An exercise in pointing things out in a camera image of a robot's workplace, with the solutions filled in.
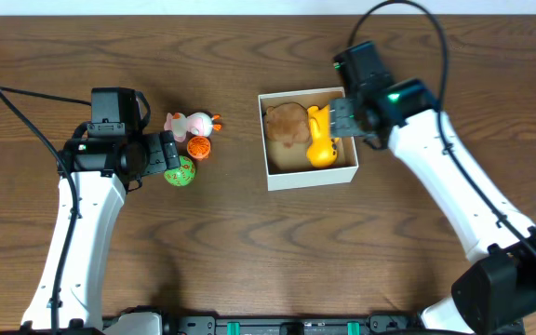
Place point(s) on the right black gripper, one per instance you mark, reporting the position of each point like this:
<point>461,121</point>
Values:
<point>341,117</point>

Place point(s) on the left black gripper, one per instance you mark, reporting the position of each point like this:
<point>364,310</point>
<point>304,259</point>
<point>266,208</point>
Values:
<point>169,151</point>

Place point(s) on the green numbered dice ball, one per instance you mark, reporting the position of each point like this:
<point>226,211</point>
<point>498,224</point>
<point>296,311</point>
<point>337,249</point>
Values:
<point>182,175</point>

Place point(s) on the small orange ball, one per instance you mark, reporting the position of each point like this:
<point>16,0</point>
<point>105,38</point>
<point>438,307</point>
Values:
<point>199,147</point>

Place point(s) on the yellow rubber duck toy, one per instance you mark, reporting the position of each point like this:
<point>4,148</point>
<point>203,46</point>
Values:
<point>322,152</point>

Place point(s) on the white pink duck toy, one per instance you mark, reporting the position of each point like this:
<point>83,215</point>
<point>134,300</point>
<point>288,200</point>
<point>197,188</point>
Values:
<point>199,124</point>

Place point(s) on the brown plush toy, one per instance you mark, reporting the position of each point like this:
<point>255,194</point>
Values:
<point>287,124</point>

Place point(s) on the white cardboard box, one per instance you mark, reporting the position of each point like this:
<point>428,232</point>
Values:
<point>289,168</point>

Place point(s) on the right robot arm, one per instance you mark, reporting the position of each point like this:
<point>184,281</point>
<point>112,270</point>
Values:
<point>498,240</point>

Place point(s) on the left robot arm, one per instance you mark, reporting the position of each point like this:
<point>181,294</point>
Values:
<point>68,299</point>

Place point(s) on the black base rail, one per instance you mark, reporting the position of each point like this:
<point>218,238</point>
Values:
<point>296,325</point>

